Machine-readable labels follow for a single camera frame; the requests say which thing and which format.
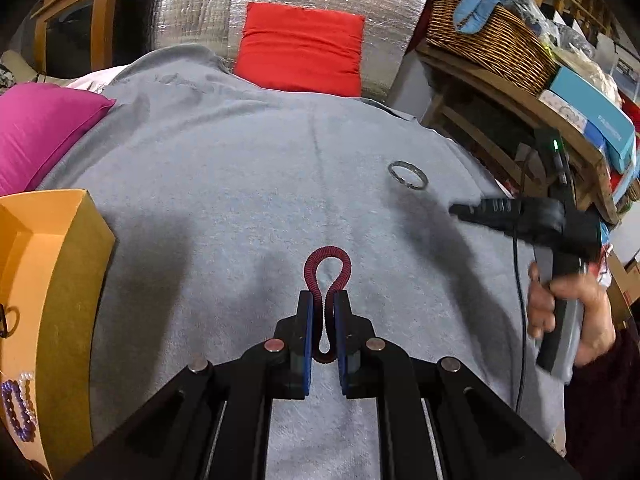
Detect wicker basket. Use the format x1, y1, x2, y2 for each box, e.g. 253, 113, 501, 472
425, 0, 559, 94

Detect wooden cabinet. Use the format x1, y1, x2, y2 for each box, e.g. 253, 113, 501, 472
32, 0, 149, 79

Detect maroon hair tie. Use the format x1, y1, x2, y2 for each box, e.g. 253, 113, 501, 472
302, 245, 353, 365

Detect blue cloth in basket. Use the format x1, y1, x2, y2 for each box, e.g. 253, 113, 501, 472
452, 0, 513, 35

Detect red cushion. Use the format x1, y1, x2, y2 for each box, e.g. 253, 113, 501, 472
233, 2, 366, 98

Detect blue cardboard box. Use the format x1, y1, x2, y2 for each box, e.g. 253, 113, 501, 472
539, 67, 637, 174

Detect wooden shelf unit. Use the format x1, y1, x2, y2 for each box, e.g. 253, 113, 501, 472
416, 44, 620, 226

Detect black cable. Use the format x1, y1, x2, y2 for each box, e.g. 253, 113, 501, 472
508, 146, 534, 413

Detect purple bead bracelet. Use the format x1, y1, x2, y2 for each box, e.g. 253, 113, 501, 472
0, 378, 39, 443

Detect pink pillow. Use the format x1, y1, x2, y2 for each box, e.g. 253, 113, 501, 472
1, 82, 115, 196

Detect person right hand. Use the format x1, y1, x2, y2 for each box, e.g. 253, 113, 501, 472
526, 262, 616, 367

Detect orange cardboard box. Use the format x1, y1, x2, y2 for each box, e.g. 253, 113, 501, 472
1, 190, 115, 479

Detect light pink sheet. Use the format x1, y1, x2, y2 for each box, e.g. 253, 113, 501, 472
65, 65, 127, 94

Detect black hair tie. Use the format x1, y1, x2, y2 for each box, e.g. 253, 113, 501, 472
0, 302, 22, 339

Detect grey blanket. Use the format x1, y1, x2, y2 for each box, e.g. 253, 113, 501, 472
37, 42, 566, 480

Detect pink white bead bracelet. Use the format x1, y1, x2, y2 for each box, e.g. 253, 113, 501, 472
16, 372, 40, 426

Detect metal bangle ring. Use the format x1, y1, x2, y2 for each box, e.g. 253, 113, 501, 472
387, 159, 430, 191

